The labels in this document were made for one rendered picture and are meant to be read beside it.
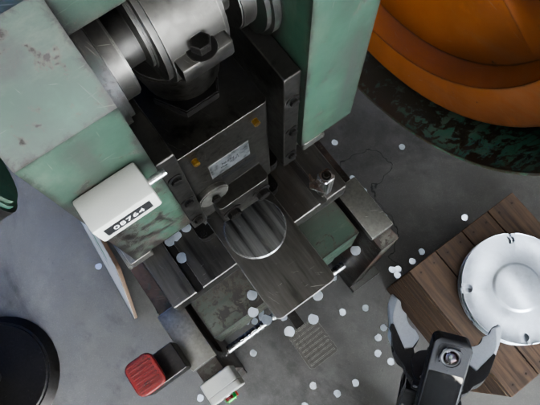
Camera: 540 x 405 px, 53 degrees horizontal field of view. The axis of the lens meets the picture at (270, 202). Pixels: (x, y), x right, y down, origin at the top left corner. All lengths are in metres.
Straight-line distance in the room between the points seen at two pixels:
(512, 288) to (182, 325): 0.86
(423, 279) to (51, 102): 1.23
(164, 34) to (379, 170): 1.52
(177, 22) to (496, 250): 1.21
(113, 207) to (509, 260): 1.22
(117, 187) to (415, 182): 1.54
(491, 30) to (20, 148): 0.60
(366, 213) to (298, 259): 0.25
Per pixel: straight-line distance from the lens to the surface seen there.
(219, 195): 0.88
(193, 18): 0.53
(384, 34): 0.96
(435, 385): 0.71
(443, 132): 0.94
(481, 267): 1.55
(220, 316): 1.19
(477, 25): 0.83
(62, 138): 0.46
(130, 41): 0.59
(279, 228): 1.07
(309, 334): 1.67
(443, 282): 1.55
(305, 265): 1.06
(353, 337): 1.84
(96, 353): 1.93
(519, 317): 1.57
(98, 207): 0.54
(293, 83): 0.66
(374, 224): 1.24
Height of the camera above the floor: 1.83
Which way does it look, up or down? 73 degrees down
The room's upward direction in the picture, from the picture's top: 5 degrees counter-clockwise
